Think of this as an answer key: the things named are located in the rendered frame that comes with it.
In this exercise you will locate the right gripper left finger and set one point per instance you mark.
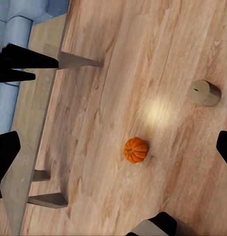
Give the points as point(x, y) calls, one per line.
point(9, 148)

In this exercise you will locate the pillar candle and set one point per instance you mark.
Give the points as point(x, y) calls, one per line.
point(204, 93)

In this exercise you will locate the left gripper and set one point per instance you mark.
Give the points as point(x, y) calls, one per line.
point(14, 57)

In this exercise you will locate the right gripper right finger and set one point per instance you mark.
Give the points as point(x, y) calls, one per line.
point(221, 144)

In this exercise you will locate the pumpkin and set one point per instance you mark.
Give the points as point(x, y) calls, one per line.
point(135, 150)

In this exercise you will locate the sofa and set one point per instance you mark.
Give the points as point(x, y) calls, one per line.
point(16, 20)

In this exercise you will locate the coffee table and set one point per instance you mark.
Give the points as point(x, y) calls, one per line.
point(30, 114)

